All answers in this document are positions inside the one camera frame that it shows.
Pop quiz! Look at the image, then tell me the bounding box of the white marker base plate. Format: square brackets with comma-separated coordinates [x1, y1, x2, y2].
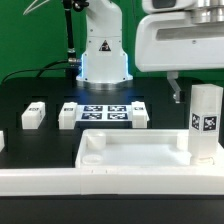
[76, 105, 131, 122]

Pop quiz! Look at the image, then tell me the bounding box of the white left obstacle wall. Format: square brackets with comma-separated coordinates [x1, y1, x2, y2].
[0, 131, 5, 152]

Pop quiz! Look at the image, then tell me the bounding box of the white desk top tray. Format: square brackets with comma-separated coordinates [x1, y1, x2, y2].
[74, 128, 224, 169]

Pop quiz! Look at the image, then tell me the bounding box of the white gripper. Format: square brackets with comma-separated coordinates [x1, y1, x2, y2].
[135, 12, 224, 103]

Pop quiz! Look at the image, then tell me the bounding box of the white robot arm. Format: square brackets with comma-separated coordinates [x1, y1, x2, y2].
[77, 0, 224, 103]

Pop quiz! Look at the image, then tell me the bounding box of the white obstacle wall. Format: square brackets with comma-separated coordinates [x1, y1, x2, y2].
[0, 167, 224, 196]
[0, 131, 5, 152]

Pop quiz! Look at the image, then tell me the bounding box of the black post with connector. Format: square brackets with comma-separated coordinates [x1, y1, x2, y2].
[62, 0, 80, 80]

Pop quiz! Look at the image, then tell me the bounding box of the white front obstacle wall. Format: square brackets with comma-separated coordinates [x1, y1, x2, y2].
[0, 167, 224, 196]

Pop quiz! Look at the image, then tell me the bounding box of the black cable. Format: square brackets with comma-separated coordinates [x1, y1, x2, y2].
[0, 59, 73, 86]

